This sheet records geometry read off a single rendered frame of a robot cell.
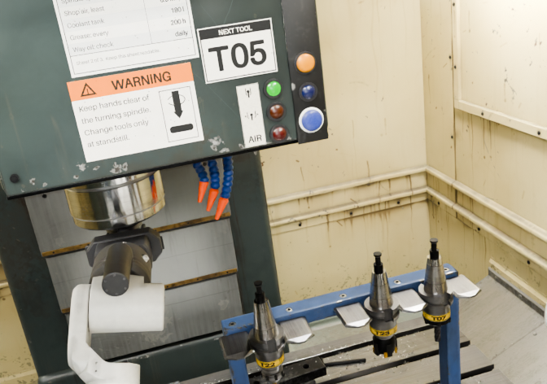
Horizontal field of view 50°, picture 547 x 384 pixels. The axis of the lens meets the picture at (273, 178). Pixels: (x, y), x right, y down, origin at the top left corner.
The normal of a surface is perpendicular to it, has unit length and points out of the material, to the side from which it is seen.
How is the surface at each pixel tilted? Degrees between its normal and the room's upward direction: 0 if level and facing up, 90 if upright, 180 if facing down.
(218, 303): 90
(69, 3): 90
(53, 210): 91
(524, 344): 24
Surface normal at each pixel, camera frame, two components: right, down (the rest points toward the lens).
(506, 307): -0.51, -0.77
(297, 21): 0.25, 0.30
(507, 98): -0.96, 0.20
